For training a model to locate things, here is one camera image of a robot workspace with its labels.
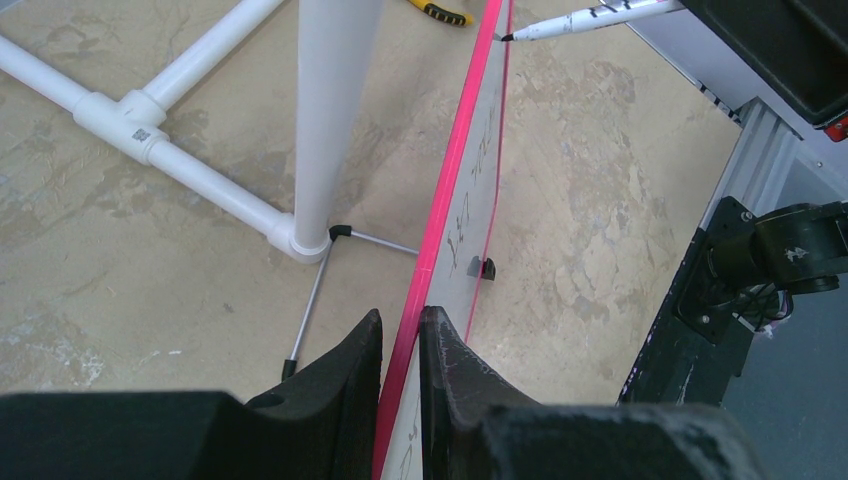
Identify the aluminium table frame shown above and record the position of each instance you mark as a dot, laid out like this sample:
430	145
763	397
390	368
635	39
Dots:
778	158

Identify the black whiteboard marker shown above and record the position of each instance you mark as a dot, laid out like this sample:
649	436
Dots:
593	18

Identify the red-framed whiteboard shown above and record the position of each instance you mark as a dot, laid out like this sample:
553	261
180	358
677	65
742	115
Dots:
453	249

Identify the white PVC pipe frame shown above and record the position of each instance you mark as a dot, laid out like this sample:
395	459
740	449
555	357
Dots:
240	112

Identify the yellow-handled pliers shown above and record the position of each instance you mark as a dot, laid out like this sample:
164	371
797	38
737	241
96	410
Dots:
443	15

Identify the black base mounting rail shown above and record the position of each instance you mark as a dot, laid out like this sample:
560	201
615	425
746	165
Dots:
738	276

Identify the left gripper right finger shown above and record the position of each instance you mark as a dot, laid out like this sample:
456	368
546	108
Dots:
476	425

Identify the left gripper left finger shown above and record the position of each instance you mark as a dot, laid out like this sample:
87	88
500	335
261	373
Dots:
317	424

